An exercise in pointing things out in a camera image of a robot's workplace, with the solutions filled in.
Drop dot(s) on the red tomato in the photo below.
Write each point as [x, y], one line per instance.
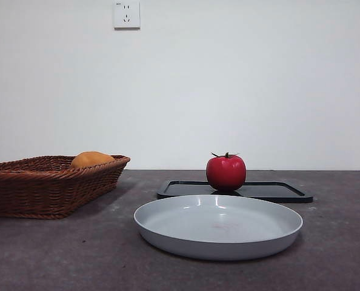
[225, 172]

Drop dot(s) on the grey round plate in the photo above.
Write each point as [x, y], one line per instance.
[219, 224]

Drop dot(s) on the orange round fruit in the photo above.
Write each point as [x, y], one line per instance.
[92, 159]

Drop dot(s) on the black rectangular tray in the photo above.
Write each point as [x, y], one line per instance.
[274, 191]

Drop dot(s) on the brown wicker basket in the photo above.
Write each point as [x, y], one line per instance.
[46, 194]

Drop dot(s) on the white wall socket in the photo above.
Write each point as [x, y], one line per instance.
[127, 15]

